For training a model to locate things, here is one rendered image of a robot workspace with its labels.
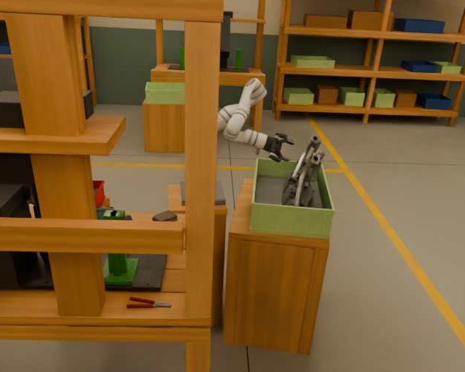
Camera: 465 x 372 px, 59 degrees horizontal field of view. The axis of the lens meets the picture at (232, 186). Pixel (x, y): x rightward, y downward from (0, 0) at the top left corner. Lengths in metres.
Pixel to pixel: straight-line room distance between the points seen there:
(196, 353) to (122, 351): 1.05
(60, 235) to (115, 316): 0.39
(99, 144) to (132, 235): 0.29
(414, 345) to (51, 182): 2.34
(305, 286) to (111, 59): 5.75
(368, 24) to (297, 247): 5.19
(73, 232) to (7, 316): 0.48
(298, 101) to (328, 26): 1.20
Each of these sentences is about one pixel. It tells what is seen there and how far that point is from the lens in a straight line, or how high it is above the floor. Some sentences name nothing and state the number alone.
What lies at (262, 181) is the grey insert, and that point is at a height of 0.85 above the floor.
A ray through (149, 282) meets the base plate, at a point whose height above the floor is 0.90.
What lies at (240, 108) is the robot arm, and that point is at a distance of 2.07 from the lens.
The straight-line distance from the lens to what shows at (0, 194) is 1.64.
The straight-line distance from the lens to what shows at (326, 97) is 6.93.
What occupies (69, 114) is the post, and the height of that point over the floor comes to 1.60.
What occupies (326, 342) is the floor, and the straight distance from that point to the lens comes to 2.74.
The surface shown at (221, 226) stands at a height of 0.73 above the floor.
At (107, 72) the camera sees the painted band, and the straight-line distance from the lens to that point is 7.37.
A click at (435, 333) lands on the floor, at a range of 3.07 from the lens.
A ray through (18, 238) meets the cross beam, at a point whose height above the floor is 1.23.
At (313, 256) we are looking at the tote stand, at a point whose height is 0.70.
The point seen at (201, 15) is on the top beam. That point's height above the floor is 1.87.
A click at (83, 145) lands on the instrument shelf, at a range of 1.17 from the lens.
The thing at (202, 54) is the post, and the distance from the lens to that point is 1.09.
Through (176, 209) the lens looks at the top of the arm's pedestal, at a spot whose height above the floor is 0.85.
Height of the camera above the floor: 1.93
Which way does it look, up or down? 26 degrees down
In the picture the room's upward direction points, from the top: 3 degrees clockwise
